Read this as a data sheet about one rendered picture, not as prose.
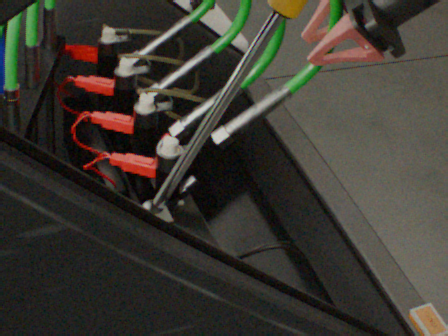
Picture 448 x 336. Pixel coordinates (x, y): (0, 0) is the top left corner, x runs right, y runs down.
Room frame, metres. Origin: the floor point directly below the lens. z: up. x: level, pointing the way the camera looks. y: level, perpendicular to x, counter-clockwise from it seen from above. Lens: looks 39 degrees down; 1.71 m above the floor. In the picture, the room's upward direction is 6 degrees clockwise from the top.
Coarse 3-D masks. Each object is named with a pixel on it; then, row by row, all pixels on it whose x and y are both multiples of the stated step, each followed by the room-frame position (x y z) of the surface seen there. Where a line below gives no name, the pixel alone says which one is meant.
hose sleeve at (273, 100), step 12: (264, 96) 0.82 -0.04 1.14; (276, 96) 0.81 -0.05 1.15; (288, 96) 0.82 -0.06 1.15; (252, 108) 0.81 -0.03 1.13; (264, 108) 0.81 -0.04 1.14; (276, 108) 0.81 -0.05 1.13; (240, 120) 0.80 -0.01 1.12; (252, 120) 0.80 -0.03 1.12; (228, 132) 0.79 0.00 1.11; (240, 132) 0.79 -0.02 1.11
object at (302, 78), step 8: (336, 0) 0.84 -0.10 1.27; (336, 8) 0.84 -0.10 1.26; (336, 16) 0.84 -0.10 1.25; (0, 32) 0.69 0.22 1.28; (328, 32) 0.84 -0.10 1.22; (0, 40) 0.69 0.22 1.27; (304, 72) 0.83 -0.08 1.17; (312, 72) 0.83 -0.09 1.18; (296, 80) 0.83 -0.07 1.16; (304, 80) 0.83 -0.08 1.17; (288, 88) 0.82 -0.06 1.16; (296, 88) 0.82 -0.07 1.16
